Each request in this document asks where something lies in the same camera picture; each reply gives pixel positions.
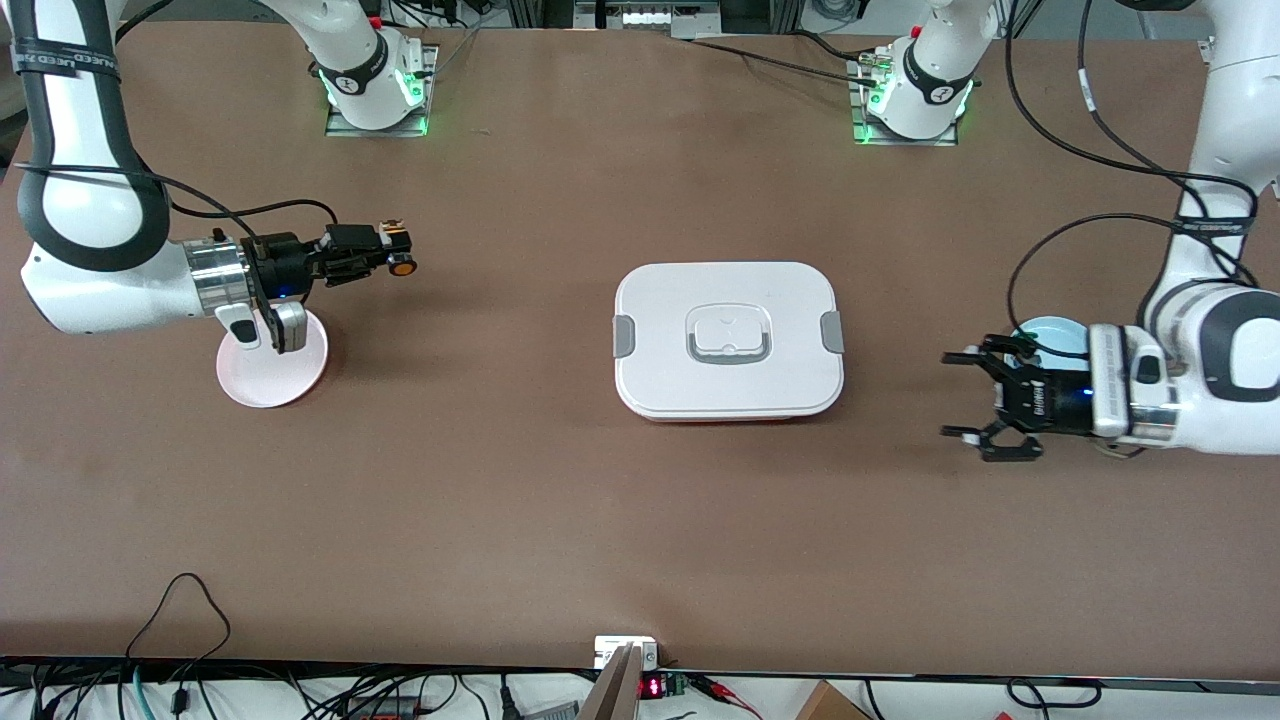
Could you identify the red digit display module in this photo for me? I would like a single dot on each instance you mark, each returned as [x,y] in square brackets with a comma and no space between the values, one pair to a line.
[652,687]

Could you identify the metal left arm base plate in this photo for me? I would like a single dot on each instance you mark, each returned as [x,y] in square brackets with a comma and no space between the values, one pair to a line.
[905,142]

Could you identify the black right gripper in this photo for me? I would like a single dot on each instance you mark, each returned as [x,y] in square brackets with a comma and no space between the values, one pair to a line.
[283,262]

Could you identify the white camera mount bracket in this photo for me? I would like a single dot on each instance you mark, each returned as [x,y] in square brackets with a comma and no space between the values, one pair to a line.
[612,648]

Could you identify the white lunch box grey clasps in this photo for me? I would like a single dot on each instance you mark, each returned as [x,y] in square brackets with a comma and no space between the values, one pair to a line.
[730,385]

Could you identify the red clip leads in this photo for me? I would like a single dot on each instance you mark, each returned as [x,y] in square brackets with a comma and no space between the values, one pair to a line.
[725,690]

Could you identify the white power strip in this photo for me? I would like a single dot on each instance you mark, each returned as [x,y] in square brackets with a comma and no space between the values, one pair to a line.
[670,16]

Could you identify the grey aluminium bar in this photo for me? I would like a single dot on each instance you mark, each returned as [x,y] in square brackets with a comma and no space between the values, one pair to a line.
[612,690]

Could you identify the orange push button switch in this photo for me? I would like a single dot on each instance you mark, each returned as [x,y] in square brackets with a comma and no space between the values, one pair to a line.
[404,266]

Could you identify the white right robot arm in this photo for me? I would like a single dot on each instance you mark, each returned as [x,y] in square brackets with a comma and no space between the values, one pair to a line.
[100,290]

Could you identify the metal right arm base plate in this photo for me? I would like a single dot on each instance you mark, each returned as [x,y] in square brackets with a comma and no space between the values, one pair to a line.
[345,130]

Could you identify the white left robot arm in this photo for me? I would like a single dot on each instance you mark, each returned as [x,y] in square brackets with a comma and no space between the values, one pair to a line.
[1230,400]

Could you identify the pink round plate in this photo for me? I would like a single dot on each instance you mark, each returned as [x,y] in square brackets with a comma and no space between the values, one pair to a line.
[270,380]

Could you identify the brown cardboard box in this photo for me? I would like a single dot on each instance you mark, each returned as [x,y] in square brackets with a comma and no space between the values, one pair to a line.
[830,705]

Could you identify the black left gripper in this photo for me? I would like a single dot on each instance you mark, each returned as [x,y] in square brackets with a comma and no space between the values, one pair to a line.
[1052,403]

